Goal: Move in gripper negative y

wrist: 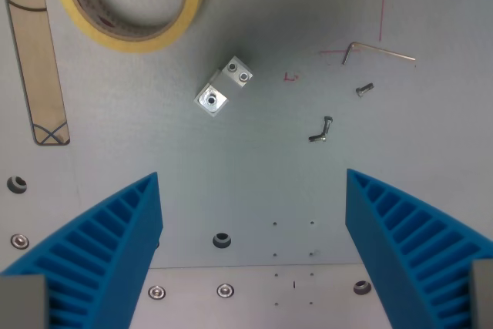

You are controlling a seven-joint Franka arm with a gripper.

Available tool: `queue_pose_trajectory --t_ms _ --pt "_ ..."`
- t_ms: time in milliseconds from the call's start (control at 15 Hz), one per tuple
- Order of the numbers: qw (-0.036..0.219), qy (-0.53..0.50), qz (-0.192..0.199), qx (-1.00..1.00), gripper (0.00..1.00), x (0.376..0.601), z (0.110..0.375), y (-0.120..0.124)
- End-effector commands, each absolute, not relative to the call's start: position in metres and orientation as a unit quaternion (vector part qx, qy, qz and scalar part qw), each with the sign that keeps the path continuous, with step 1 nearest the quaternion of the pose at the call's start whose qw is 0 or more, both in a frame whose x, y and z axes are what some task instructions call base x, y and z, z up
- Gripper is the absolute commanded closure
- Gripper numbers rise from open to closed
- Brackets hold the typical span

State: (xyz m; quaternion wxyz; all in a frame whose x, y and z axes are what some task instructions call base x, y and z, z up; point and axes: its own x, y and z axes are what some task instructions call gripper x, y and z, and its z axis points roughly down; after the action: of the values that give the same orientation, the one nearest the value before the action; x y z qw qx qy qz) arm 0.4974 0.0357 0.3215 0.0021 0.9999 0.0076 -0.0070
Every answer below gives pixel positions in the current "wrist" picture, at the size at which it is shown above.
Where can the aluminium angle bracket block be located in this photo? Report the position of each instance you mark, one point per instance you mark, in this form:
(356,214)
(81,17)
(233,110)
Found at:
(223,87)

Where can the wooden strip with drawn lines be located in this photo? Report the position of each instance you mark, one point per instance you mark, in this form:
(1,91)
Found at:
(34,55)

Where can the silver countersunk table screw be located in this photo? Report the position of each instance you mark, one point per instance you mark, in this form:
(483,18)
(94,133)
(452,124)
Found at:
(225,290)
(157,292)
(19,241)

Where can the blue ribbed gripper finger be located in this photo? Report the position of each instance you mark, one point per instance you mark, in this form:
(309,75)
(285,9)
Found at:
(111,244)
(400,236)

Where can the yellow masking tape roll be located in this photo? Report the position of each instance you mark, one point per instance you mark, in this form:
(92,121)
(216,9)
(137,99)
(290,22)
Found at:
(131,38)

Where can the metal hex allen key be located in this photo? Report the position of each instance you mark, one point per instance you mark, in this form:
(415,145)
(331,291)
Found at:
(381,51)

